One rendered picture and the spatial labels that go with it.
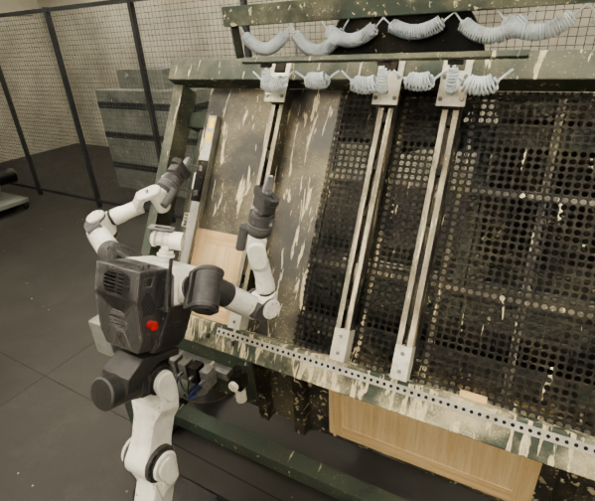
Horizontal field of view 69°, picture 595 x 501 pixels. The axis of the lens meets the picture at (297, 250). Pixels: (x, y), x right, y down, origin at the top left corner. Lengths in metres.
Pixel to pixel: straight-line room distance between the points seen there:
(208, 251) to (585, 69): 1.61
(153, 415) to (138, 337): 0.38
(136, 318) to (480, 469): 1.53
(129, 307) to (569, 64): 1.61
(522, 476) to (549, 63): 1.55
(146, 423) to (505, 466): 1.43
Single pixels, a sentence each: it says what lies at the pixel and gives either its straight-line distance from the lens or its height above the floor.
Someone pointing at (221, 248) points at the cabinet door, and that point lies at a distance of 2.05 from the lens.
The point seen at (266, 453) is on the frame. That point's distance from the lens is 2.41.
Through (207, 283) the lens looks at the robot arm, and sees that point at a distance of 1.45.
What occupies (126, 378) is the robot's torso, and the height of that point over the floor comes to 1.07.
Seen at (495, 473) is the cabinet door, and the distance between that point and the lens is 2.18.
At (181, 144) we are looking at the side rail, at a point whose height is 1.57.
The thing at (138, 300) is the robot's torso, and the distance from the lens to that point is 1.45.
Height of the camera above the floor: 2.06
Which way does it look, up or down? 27 degrees down
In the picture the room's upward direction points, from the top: 3 degrees counter-clockwise
